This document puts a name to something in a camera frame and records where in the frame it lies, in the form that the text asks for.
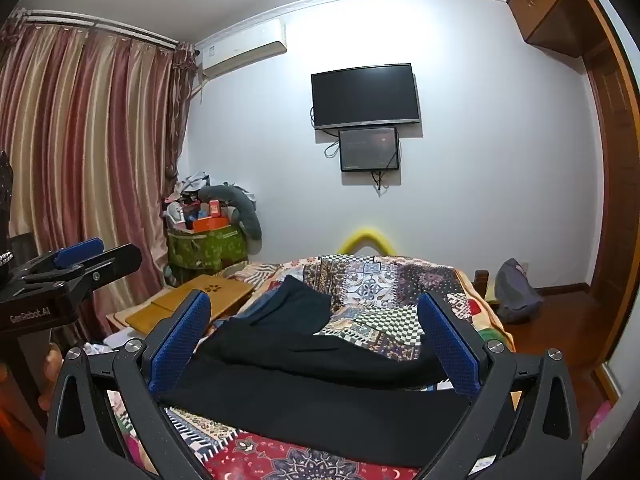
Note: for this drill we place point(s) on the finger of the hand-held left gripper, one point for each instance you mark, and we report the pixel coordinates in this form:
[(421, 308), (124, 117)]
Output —
[(80, 252), (112, 262)]

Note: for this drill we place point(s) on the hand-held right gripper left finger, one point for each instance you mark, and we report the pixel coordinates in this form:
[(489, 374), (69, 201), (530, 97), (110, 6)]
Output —
[(180, 345)]

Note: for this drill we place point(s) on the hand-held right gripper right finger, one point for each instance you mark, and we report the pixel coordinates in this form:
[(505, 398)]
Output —
[(450, 345)]

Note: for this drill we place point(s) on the black pants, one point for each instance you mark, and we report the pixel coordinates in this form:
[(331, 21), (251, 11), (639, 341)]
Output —
[(310, 385)]

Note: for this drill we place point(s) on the person's left hand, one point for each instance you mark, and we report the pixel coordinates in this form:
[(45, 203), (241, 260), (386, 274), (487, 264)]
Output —
[(51, 375)]

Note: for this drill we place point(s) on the wooden folding lap table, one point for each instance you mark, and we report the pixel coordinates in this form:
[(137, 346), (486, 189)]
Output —
[(200, 295)]

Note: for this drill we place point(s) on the white papers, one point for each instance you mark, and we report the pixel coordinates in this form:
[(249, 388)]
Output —
[(107, 345)]

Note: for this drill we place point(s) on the grey backpack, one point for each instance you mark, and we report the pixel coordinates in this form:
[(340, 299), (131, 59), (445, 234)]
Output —
[(515, 292)]

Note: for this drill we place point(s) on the striped pink curtain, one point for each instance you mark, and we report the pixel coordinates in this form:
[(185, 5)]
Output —
[(90, 160)]

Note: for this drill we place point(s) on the patchwork printed blanket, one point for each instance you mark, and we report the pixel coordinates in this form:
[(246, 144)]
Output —
[(370, 280)]

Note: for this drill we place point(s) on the orange box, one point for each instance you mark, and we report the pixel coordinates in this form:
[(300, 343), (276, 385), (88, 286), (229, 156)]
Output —
[(210, 224)]

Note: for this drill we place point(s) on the small red box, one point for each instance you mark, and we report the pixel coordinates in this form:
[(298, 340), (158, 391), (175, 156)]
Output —
[(215, 208)]

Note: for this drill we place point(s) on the dark teal garment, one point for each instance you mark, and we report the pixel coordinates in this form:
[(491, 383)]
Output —
[(290, 305)]

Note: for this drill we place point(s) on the yellow foam tube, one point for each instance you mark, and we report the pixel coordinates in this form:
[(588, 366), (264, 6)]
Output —
[(367, 237)]

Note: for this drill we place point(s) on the curtain rod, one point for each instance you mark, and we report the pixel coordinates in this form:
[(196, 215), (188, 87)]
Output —
[(110, 27)]

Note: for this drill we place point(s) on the white air conditioner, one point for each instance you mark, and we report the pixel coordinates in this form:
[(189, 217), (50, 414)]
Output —
[(240, 50)]

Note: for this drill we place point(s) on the wooden overhead cabinet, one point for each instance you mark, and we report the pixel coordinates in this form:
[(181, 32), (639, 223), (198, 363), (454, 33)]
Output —
[(545, 5)]

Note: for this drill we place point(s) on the small black wall monitor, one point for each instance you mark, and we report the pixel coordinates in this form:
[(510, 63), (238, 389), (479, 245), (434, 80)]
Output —
[(369, 149)]

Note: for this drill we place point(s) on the black wall television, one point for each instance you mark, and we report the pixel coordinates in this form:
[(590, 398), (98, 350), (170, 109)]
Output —
[(365, 95)]

